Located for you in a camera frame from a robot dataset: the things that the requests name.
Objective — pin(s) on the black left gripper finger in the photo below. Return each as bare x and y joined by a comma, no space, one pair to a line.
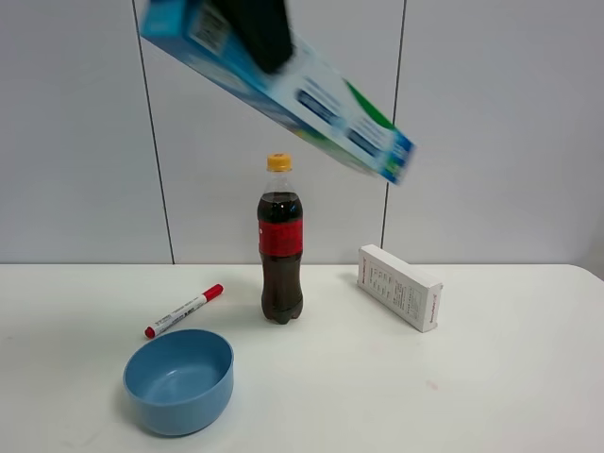
263,28

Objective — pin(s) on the blue plastic bowl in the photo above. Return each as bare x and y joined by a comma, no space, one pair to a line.
180,382

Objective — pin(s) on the white cardboard box red text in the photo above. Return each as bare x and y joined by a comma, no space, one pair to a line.
407,291

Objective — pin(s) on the blue green toothpaste box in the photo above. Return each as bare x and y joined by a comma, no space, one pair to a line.
306,95

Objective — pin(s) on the cola bottle yellow cap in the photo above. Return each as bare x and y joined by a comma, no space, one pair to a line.
280,221

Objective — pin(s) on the red white marker pen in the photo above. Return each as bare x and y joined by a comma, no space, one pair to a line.
177,315

